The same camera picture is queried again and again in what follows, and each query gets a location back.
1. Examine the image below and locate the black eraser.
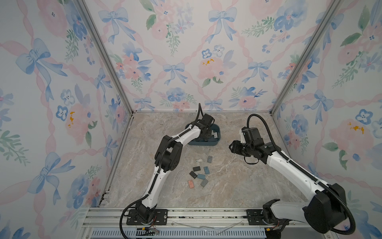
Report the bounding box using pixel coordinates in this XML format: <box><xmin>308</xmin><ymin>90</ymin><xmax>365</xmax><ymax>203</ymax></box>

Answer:
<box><xmin>190</xmin><ymin>171</ymin><xmax>198</xmax><ymax>179</ymax></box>
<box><xmin>193</xmin><ymin>166</ymin><xmax>201</xmax><ymax>172</ymax></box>

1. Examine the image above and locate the blue eraser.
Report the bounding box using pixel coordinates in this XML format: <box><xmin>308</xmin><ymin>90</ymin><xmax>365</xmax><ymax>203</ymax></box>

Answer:
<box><xmin>204</xmin><ymin>166</ymin><xmax>210</xmax><ymax>175</ymax></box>

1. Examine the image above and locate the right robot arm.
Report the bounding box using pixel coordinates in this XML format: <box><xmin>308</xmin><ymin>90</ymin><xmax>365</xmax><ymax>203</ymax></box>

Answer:
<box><xmin>229</xmin><ymin>127</ymin><xmax>355</xmax><ymax>234</ymax></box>

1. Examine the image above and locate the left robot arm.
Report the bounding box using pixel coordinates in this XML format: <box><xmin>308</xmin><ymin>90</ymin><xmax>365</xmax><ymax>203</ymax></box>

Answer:
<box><xmin>128</xmin><ymin>114</ymin><xmax>215</xmax><ymax>224</ymax></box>

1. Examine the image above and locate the teal plastic storage box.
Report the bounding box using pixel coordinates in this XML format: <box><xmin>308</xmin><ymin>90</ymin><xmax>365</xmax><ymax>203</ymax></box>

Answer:
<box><xmin>188</xmin><ymin>124</ymin><xmax>221</xmax><ymax>146</ymax></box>

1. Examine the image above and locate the teal eraser lower middle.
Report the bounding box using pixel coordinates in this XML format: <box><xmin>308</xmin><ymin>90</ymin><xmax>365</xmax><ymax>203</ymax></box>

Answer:
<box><xmin>197</xmin><ymin>174</ymin><xmax>206</xmax><ymax>180</ymax></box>

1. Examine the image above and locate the grey-green eraser bottom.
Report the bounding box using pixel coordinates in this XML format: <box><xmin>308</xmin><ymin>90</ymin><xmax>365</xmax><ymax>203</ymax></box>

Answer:
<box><xmin>201</xmin><ymin>179</ymin><xmax>209</xmax><ymax>187</ymax></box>

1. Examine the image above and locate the pink eraser bottom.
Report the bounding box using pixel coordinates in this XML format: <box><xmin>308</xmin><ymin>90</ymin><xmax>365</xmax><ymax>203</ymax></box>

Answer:
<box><xmin>188</xmin><ymin>180</ymin><xmax>195</xmax><ymax>189</ymax></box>

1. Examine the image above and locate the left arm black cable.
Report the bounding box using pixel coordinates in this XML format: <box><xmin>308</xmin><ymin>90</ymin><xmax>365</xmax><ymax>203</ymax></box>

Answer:
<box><xmin>119</xmin><ymin>103</ymin><xmax>205</xmax><ymax>239</ymax></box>

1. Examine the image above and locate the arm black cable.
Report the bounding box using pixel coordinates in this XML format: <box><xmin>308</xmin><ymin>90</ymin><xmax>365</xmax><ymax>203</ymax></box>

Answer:
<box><xmin>246</xmin><ymin>114</ymin><xmax>356</xmax><ymax>236</ymax></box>
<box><xmin>119</xmin><ymin>103</ymin><xmax>205</xmax><ymax>239</ymax></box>

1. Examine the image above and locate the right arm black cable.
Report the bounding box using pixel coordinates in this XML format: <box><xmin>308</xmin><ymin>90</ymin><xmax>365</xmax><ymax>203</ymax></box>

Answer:
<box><xmin>246</xmin><ymin>114</ymin><xmax>356</xmax><ymax>236</ymax></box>

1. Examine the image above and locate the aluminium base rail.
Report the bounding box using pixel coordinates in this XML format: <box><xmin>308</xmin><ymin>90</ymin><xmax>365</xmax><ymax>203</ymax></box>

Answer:
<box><xmin>78</xmin><ymin>208</ymin><xmax>337</xmax><ymax>239</ymax></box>

